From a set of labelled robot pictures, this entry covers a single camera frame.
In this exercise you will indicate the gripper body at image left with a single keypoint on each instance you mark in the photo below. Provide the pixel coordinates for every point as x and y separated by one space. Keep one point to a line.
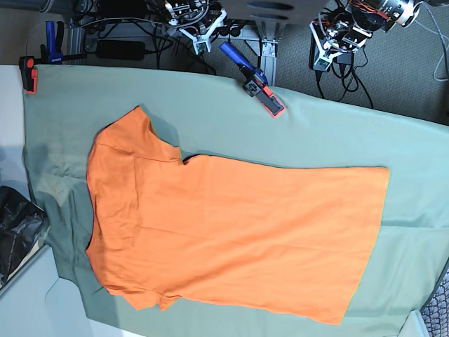
200 32

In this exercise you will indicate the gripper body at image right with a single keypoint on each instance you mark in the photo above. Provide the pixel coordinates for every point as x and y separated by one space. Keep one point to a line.
343 37

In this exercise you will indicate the orange T-shirt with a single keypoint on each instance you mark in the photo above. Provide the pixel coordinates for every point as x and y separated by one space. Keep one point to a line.
290 241

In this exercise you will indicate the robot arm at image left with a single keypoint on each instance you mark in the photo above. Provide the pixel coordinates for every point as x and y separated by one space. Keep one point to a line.
196 20

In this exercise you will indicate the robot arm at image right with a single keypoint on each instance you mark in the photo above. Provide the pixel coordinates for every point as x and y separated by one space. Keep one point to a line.
379 15

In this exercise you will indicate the black power adapter inner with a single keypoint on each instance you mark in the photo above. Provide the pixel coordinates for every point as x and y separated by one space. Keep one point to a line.
318 60

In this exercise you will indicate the blue clamp at centre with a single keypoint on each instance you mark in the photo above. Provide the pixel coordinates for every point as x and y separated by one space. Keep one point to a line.
256 84

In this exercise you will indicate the blue clamp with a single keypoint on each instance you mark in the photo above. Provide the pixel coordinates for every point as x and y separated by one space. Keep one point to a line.
256 84
51 54

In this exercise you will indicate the green table cloth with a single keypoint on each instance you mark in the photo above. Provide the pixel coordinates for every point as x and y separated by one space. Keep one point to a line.
213 115

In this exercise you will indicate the black power brick left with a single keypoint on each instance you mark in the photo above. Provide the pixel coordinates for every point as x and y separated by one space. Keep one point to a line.
120 50

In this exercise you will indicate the blue clamp at left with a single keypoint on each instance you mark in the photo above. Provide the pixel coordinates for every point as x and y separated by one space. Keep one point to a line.
51 54

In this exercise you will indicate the black plastic bag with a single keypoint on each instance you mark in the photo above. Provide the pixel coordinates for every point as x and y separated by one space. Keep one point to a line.
21 223

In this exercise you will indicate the grey patterned chair corner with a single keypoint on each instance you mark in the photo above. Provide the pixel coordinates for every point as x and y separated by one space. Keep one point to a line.
435 310

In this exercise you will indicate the aluminium frame post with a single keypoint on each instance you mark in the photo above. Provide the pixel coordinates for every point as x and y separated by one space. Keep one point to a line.
269 34

